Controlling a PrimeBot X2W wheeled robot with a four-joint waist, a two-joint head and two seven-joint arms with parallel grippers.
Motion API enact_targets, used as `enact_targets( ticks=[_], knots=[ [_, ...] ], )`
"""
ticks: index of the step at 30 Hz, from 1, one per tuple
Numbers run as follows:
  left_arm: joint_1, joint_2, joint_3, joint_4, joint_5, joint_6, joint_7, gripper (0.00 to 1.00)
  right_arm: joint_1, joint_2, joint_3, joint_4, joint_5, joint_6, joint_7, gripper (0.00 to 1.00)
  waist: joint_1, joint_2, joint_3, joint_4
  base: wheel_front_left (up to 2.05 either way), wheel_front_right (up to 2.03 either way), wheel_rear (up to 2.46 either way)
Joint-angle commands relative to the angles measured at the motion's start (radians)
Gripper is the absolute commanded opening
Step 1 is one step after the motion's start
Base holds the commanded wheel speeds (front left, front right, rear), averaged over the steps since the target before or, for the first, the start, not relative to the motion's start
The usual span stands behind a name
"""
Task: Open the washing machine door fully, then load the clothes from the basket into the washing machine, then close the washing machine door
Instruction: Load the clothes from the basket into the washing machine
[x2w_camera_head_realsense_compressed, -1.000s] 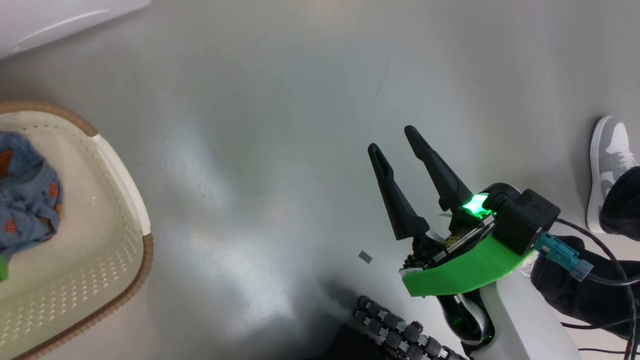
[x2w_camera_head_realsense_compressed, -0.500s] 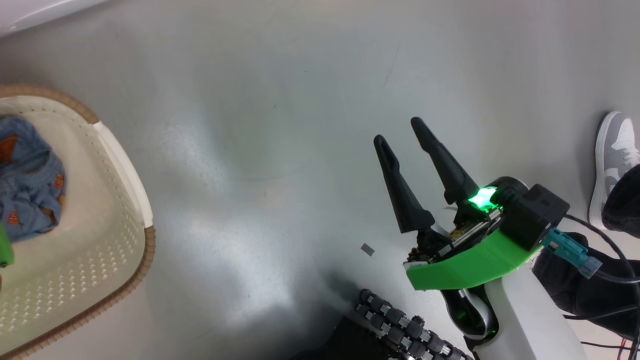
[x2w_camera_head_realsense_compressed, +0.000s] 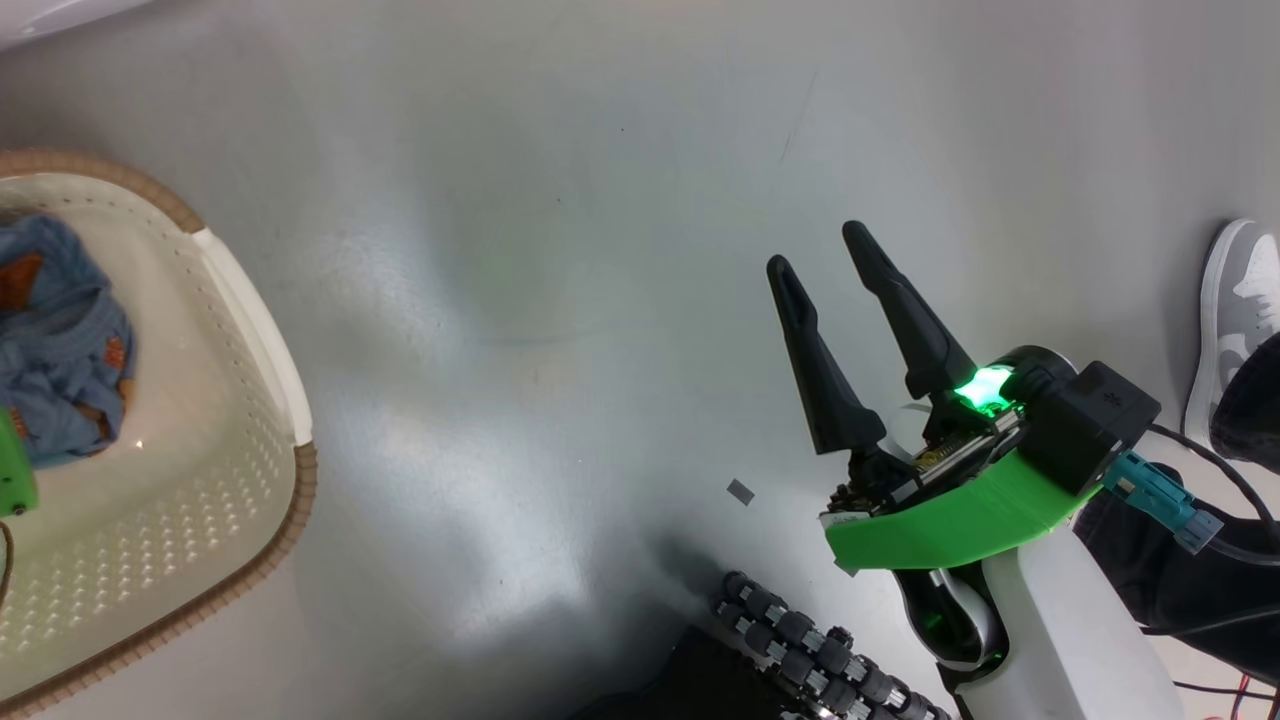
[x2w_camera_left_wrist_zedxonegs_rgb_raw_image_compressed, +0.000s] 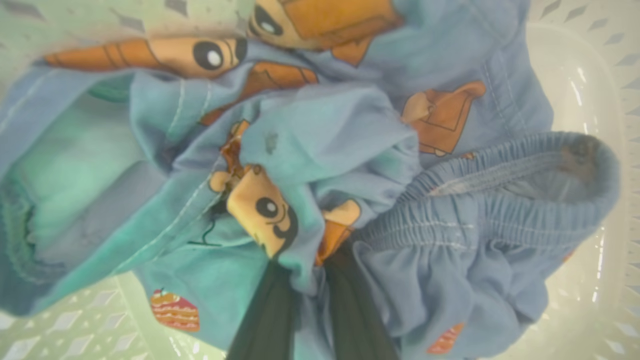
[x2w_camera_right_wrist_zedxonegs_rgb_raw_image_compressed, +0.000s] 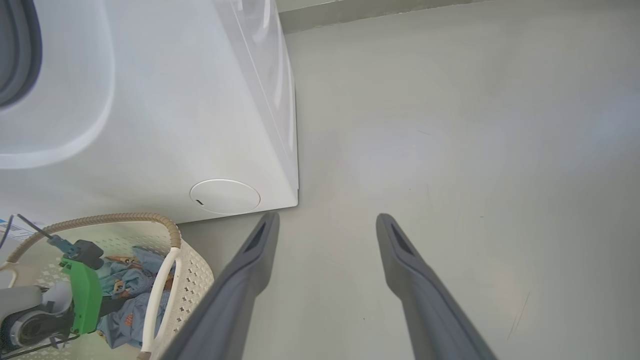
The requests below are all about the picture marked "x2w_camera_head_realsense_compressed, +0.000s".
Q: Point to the blue garment with orange print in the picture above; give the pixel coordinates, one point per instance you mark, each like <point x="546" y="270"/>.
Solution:
<point x="60" y="370"/>

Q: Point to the small grey tape piece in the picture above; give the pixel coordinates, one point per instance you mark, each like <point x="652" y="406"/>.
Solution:
<point x="741" y="492"/>

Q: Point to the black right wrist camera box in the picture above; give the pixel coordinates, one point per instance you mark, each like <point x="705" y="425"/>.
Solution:
<point x="1090" y="425"/>

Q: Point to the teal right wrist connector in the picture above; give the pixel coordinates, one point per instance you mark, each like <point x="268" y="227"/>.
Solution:
<point x="1160" y="495"/>

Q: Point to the cream perforated laundry basket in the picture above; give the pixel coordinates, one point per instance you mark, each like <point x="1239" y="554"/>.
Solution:
<point x="180" y="480"/>

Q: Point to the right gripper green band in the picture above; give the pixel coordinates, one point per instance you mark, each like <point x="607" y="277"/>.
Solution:
<point x="950" y="525"/>

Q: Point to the black roller omni wheel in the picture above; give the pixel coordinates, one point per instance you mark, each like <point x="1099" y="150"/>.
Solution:
<point x="800" y="640"/>

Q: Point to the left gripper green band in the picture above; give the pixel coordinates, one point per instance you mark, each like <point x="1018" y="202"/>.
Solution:
<point x="15" y="480"/>

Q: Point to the grey and white sneaker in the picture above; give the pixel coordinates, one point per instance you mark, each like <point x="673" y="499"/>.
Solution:
<point x="1235" y="310"/>

